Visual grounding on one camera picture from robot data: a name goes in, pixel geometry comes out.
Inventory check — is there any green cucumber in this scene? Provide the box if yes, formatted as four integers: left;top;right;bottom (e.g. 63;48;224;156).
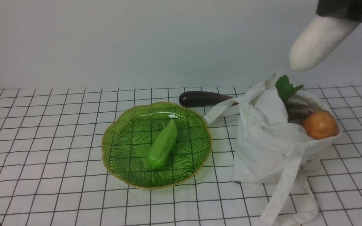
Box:
146;120;178;170

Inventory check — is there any green leafy vegetable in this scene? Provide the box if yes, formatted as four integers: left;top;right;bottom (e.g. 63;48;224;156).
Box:
275;75;304;102

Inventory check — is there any orange round vegetable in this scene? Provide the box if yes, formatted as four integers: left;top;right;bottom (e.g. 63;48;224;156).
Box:
302;111;340;140

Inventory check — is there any dark purple eggplant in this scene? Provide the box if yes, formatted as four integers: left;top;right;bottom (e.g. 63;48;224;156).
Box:
178;91;234;108

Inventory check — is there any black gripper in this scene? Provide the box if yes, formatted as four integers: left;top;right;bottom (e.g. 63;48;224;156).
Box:
316;0;362;23

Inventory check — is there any green glass plate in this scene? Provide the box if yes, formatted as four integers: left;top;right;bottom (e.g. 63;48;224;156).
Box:
101;102;212;189

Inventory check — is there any white cloth tote bag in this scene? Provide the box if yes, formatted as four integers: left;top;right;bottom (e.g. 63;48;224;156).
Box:
204;73;342;226

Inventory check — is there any white radish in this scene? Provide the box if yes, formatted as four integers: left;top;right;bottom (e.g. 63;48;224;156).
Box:
289;15;360;72

